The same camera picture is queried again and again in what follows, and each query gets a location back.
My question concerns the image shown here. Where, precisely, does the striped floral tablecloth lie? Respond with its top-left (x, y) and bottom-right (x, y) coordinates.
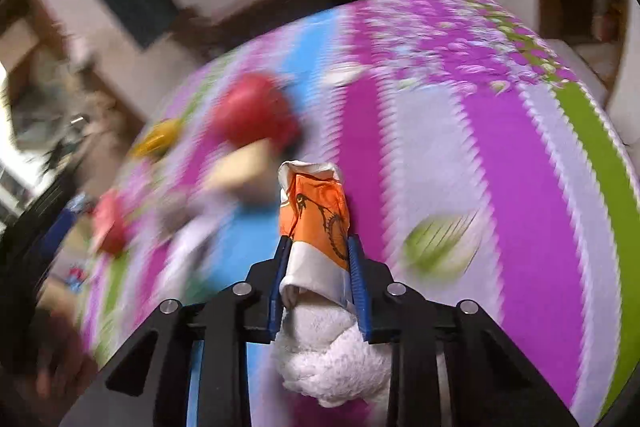
top-left (80, 0), bottom-right (640, 427)

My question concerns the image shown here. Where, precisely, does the crushed orange white carton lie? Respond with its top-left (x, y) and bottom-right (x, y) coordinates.
top-left (277, 161), bottom-right (353, 308)

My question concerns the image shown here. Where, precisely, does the white cloth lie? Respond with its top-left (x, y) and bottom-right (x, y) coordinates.
top-left (271, 297), bottom-right (393, 408)

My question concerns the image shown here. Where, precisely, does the yellow snack wrapper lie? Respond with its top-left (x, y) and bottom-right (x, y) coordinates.
top-left (131, 119), bottom-right (185, 158)

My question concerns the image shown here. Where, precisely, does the pink drink carton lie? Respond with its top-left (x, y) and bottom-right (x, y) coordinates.
top-left (92, 192), bottom-right (136, 258)

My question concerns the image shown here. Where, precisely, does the yellow sponge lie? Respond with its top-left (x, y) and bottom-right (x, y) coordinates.
top-left (205, 142), bottom-right (281, 202)

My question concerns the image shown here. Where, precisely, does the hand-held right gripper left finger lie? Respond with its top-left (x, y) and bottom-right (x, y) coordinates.
top-left (60, 234), bottom-right (296, 427)

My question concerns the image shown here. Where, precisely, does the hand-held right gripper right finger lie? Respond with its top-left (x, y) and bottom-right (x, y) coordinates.
top-left (347, 234), bottom-right (581, 427)

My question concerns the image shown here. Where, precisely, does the red and white box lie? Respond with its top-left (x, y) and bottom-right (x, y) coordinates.
top-left (210, 73), bottom-right (303, 152)

